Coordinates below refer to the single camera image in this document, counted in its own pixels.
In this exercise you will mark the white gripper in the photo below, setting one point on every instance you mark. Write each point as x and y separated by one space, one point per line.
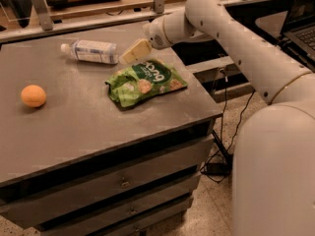
155 32

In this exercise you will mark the clear plastic water bottle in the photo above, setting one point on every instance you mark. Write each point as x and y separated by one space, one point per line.
92 51

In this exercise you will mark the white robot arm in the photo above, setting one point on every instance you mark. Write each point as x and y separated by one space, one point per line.
273 175

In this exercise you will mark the green snack bag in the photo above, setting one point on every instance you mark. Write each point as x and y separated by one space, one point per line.
139 82

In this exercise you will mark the orange fruit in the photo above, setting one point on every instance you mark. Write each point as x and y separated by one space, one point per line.
33 96

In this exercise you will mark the grey drawer cabinet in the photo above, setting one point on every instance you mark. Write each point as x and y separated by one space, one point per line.
81 165

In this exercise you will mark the black power adapter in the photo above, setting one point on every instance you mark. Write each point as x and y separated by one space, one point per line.
217 169

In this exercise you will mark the black laptop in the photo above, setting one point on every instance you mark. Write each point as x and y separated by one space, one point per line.
299 25

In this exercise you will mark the metal railing frame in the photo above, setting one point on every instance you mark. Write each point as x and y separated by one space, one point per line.
45 20

